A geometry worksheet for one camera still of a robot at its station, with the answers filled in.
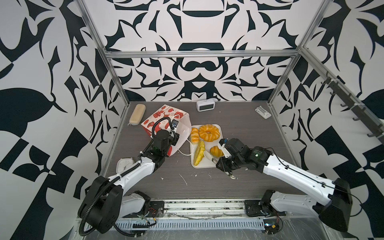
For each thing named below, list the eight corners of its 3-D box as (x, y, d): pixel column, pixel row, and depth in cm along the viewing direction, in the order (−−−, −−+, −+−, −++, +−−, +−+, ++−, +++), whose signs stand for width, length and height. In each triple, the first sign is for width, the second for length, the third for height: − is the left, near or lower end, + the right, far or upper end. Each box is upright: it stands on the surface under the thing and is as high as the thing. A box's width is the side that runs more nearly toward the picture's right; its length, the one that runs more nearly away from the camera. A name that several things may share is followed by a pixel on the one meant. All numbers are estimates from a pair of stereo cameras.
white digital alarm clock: (197, 112, 114) (197, 107, 110) (196, 104, 119) (196, 100, 115) (215, 110, 115) (216, 105, 111) (213, 103, 120) (213, 98, 116)
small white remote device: (265, 120, 112) (266, 118, 110) (254, 109, 119) (255, 108, 117) (271, 117, 114) (272, 115, 112) (259, 107, 120) (260, 105, 119)
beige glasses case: (130, 127, 109) (127, 122, 105) (136, 107, 121) (134, 103, 116) (142, 127, 109) (140, 122, 105) (147, 108, 121) (145, 103, 116)
